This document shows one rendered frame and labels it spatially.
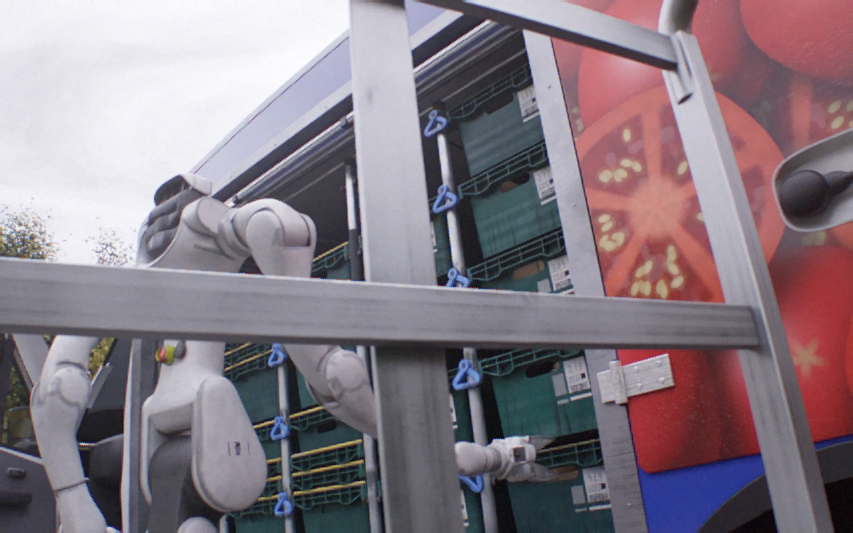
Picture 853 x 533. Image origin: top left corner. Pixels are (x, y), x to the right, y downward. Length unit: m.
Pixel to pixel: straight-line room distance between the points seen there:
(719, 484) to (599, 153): 0.78
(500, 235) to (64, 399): 1.22
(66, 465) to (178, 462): 0.25
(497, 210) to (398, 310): 1.71
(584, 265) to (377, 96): 1.25
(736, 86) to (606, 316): 1.20
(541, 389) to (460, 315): 1.50
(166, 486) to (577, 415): 0.99
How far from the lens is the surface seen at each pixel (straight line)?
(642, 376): 1.51
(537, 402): 1.87
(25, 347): 4.55
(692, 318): 0.47
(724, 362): 1.45
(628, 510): 1.54
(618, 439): 1.54
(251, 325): 0.32
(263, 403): 2.81
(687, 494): 1.48
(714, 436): 1.45
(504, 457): 1.60
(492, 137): 2.15
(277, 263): 1.29
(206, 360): 1.37
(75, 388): 1.49
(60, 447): 1.48
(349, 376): 1.30
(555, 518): 1.84
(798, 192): 1.43
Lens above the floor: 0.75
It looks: 22 degrees up
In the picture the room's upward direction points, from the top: 7 degrees counter-clockwise
